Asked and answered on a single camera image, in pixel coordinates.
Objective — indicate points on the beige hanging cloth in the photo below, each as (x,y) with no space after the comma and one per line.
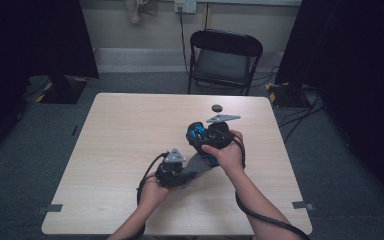
(140,10)

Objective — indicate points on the person's left hand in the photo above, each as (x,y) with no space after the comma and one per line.
(153,195)

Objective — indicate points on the wide black curtain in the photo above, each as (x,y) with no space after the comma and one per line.
(30,50)

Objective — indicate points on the white wall socket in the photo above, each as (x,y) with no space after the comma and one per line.
(186,6)

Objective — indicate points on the grey tape strip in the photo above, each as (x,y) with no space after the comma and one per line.
(301,205)
(51,208)

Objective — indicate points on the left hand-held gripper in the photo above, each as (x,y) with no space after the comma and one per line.
(170,175)

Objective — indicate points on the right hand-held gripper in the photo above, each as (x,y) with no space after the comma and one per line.
(220,136)

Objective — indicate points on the black folding chair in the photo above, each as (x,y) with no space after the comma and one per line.
(223,63)

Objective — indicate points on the person's right hand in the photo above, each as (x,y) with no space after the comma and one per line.
(231,158)

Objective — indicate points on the tall black curtain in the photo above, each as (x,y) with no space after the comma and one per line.
(356,66)

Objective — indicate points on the blue and black toy car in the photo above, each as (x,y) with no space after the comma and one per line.
(196,133)

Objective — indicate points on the black stand base yellow tape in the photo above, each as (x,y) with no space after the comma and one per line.
(286,96)

